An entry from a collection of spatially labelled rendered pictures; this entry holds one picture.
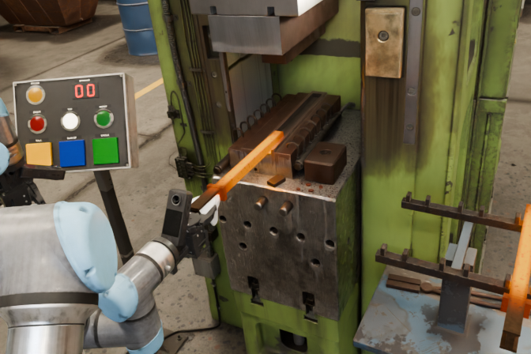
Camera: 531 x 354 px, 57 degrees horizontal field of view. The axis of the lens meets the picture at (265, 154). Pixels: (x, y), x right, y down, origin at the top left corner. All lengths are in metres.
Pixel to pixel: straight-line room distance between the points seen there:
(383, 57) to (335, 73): 0.48
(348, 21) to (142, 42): 4.51
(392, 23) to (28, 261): 0.93
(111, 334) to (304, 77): 1.11
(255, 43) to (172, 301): 1.47
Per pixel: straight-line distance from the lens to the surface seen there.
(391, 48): 1.25
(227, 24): 1.26
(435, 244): 1.54
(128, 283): 0.94
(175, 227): 1.02
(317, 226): 1.34
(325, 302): 1.53
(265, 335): 1.87
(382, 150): 1.39
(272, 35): 1.21
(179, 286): 2.45
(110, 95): 1.50
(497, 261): 2.57
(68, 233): 0.63
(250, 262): 1.56
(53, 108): 1.56
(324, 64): 1.72
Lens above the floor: 1.64
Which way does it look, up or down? 29 degrees down
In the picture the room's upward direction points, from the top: 6 degrees counter-clockwise
